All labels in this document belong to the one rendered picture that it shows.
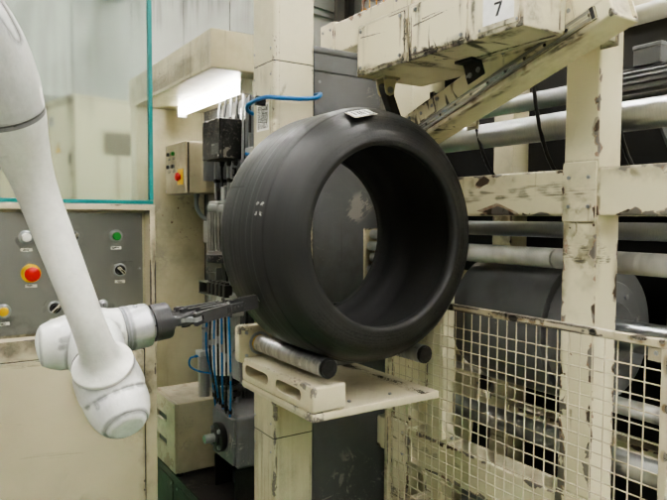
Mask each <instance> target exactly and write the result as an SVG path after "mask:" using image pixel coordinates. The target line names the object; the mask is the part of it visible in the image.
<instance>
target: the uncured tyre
mask: <svg viewBox="0 0 667 500"><path fill-rule="evenodd" d="M360 109H368V110H371V111H373V112H375V113H377V114H375V115H370V116H364V117H358V118H354V117H352V116H350V115H348V114H345V112H349V111H354V110H360ZM340 164H343V165H344V166H346V167H347V168H348V169H350V170H351V171H352V172H353V173H354V174H355V175H356V176H357V177H358V178H359V179H360V181H361V182H362V183H363V185H364V186H365V188H366V190H367V191H368V193H369V196H370V198H371V200H372V203H373V206H374V210H375V214H376V220H377V244H376V250H375V254H374V258H373V261H372V264H371V266H370V269H369V271H368V273H367V275H366V276H365V278H364V280H363V281H362V282H361V284H360V285H359V286H358V288H357V289H356V290H355V291H354V292H353V293H352V294H351V295H350V296H348V297H347V298H346V299H345V300H343V301H342V302H340V303H338V304H336V305H334V304H333V303H332V302H331V301H330V299H329V298H328V296H327V295H326V293H325V291H324V290H323V288H322V286H321V284H320V281H319V279H318V276H317V273H316V270H315V266H314V262H313V256H312V248H311V229H312V221H313V215H314V211H315V207H316V204H317V201H318V198H319V195H320V193H321V191H322V189H323V187H324V185H325V183H326V181H327V180H328V178H329V177H330V175H331V174H332V173H333V171H334V170H335V169H336V168H337V167H338V166H339V165H340ZM239 186H244V187H239ZM231 187H235V188H231ZM257 198H260V199H266V201H265V206H264V211H263V218H253V215H254V209H255V204H256V200H257ZM220 238H221V251H222V258H223V263H224V267H225V271H226V274H227V277H228V280H229V282H230V285H231V287H232V289H233V291H234V292H235V294H236V296H237V297H238V298H239V297H244V296H249V295H251V293H253V294H257V296H258V298H259V300H260V302H261V304H262V305H261V304H258V305H259V308H258V309H254V310H249V311H247V312H248V313H249V314H250V316H251V317H252V318H253V319H254V320H255V321H256V322H257V323H258V324H259V325H260V326H261V327H262V328H263V329H265V330H266V331H267V332H268V333H270V334H271V335H273V336H274V337H276V338H278V339H280V340H282V341H284V342H286V343H288V344H291V345H294V346H297V347H300V348H303V349H305V350H308V351H311V352H314V353H317V354H320V355H321V356H324V357H327V358H330V359H333V360H337V361H342V362H353V363H359V362H369V361H376V360H382V359H386V358H389V357H392V356H395V355H397V354H400V353H402V352H404V351H406V350H407V349H409V348H411V347H412V346H414V345H415V344H417V343H418V342H419V341H420V340H422V339H423V338H424V337H425V336H426V335H427V334H428V333H429V332H430V331H431V330H432V329H433V328H434V327H435V326H436V325H437V323H438V322H439V321H440V320H441V318H442V317H443V315H444V314H445V312H446V311H447V309H448V307H449V306H450V304H451V302H452V300H453V298H454V296H455V294H456V291H457V289H458V287H459V284H460V282H461V279H462V276H463V273H464V269H465V266H466V261H467V250H468V217H467V205H466V201H465V197H464V194H463V190H462V187H461V184H460V181H459V179H458V176H457V174H456V172H455V170H454V168H453V166H452V164H451V162H450V160H449V158H448V157H447V155H446V154H445V152H444V151H443V149H442V148H441V147H440V146H439V144H438V143H437V142H436V141H435V140H434V139H433V138H432V137H431V136H430V135H429V134H428V133H427V132H426V131H425V130H424V129H422V128H421V127H420V126H418V125H417V124H416V123H414V122H412V121H411V120H409V119H407V118H405V117H403V116H401V115H398V114H395V113H392V112H389V111H384V110H380V109H375V108H369V107H351V108H344V109H340V110H336V111H332V112H329V113H325V114H321V115H317V116H313V117H309V118H305V119H301V120H297V121H294V122H292V123H289V124H287V125H285V126H283V127H281V128H279V129H278V130H276V131H274V132H273V133H272V134H270V135H269V136H268V137H266V138H265V139H264V140H263V141H262V142H261V143H259V144H258V145H257V147H256V148H255V149H254V150H253V151H252V152H251V153H250V154H249V155H248V157H247V158H246V159H245V161H244V162H243V163H242V165H241V166H240V168H239V170H238V171H237V173H236V175H235V177H234V179H233V181H232V183H231V185H230V188H229V190H228V193H227V196H226V199H225V203H224V207H223V212H222V219H221V231H220Z"/></svg>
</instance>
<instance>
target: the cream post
mask: <svg viewBox="0 0 667 500"><path fill-rule="evenodd" d="M313 65H314V0H254V97H255V96H257V95H260V96H261V95H267V94H270V95H285V96H314V67H313ZM266 102H269V130H265V131H261V132H257V106H256V105H254V149H255V148H256V147H257V145H258V144H259V143H261V142H262V141H263V140H264V139H265V138H266V137H268V136H269V135H270V134H272V133H273V132H274V131H276V130H278V129H279V128H281V127H283V126H285V125H287V124H289V123H292V122H294V121H297V120H301V119H305V118H309V117H313V100H311V101H293V100H275V99H266ZM254 500H312V423H310V422H308V421H307V420H305V419H303V418H301V417H299V416H297V415H295V414H294V413H292V412H290V411H288V410H286V409H284V408H282V407H280V406H279V405H277V404H275V403H273V402H271V401H269V400H267V399H265V398H264V397H262V396H260V395H258V394H256V393H254Z"/></svg>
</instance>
